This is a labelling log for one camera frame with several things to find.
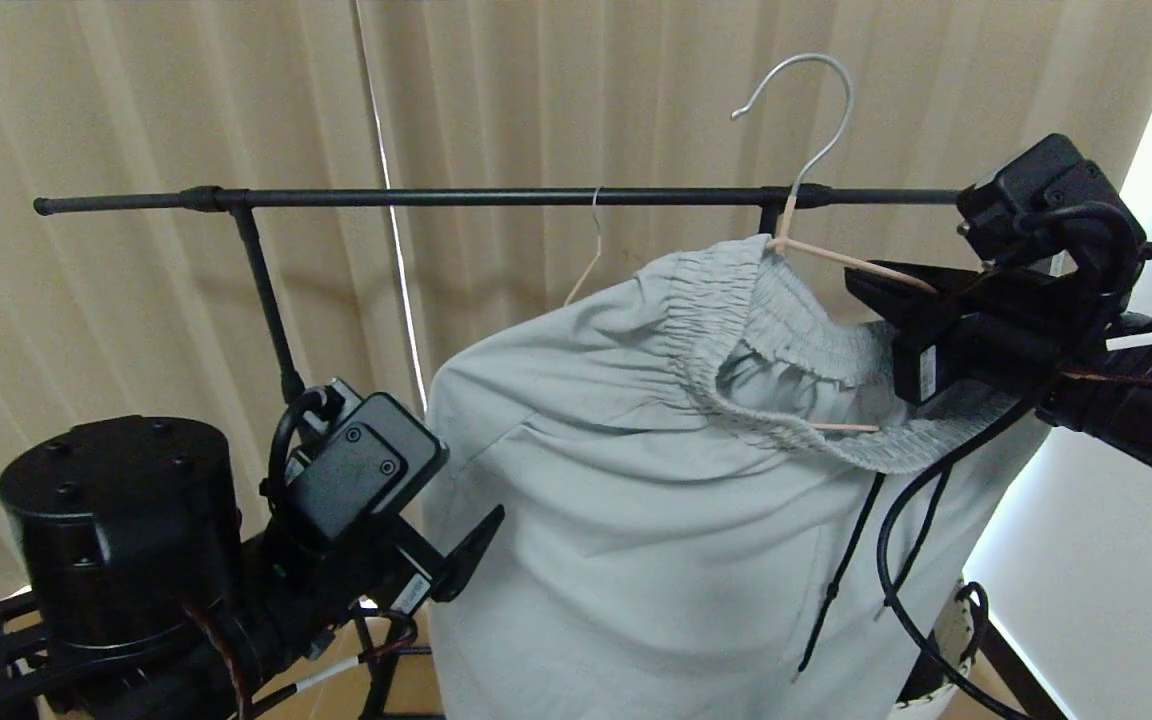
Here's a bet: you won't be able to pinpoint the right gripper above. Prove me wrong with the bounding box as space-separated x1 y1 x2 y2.
891 300 1109 406

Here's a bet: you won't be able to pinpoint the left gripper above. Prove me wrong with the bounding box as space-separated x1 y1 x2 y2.
46 505 505 720

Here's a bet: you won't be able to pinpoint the pink clothes hanger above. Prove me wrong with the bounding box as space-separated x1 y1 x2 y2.
731 53 939 434
563 187 605 307

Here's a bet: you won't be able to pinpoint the pale grey shorts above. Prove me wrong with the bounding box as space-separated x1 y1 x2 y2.
421 235 1052 720

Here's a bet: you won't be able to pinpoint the white laundry basket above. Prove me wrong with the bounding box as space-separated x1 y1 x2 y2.
891 580 989 720

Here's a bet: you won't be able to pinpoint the black clothes rack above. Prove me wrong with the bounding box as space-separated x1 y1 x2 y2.
34 185 967 720

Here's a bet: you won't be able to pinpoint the beige curtain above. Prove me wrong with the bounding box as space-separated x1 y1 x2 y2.
0 0 1152 651

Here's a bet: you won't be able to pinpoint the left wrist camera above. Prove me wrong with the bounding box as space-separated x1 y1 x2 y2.
281 378 449 546

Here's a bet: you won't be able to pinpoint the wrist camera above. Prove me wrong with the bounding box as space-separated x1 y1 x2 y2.
956 133 1152 301
281 378 449 546

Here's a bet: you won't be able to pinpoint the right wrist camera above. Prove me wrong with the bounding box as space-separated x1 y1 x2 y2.
956 133 1152 301

